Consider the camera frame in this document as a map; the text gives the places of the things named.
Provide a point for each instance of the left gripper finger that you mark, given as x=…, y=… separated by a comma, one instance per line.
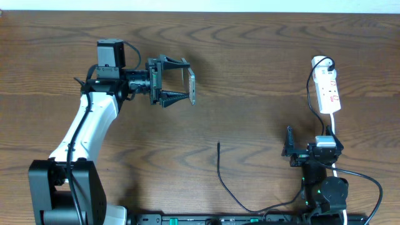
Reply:
x=168, y=98
x=169, y=63

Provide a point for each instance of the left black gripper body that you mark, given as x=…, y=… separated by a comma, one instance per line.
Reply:
x=155, y=79

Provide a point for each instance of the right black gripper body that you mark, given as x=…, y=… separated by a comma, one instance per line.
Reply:
x=299, y=160

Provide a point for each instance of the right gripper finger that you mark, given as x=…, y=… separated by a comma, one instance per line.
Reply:
x=329, y=132
x=288, y=148

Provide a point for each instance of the Samsung Galaxy smartphone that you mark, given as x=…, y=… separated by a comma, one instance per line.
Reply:
x=189, y=84

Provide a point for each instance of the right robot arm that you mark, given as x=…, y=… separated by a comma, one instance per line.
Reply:
x=325, y=196

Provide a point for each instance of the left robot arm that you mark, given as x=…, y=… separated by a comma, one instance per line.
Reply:
x=66, y=188

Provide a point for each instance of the white power strip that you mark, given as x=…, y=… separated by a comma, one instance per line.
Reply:
x=327, y=92

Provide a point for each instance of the white USB wall charger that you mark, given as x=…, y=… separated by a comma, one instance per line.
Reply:
x=322, y=64

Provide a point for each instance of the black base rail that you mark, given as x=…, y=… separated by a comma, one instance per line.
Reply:
x=274, y=218

